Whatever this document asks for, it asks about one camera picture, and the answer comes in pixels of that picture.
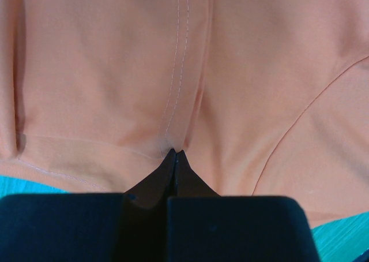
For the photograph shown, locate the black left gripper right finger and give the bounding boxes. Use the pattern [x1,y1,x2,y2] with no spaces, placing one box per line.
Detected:
[166,152,319,261]

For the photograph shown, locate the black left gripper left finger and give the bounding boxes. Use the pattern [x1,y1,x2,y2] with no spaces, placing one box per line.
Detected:
[1,151,176,261]

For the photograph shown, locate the orange t shirt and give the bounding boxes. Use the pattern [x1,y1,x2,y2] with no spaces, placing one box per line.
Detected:
[1,0,368,226]

